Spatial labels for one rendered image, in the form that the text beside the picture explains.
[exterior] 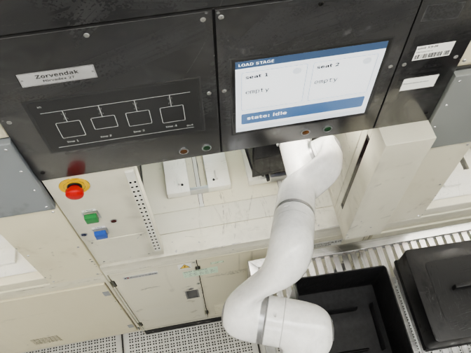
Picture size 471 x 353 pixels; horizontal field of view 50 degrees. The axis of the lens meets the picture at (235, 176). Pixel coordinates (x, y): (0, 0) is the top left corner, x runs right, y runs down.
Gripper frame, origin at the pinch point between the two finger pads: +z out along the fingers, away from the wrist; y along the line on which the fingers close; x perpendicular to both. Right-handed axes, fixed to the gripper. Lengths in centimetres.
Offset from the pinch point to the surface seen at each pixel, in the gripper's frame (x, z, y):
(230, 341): -121, -40, -23
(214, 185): -31.3, -9.6, -21.9
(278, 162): -19.1, -11.8, -1.7
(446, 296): -35, -57, 41
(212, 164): -31.3, -1.7, -21.5
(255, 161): -16.3, -12.1, -9.1
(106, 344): -122, -31, -78
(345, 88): 34.9, -30.0, 4.2
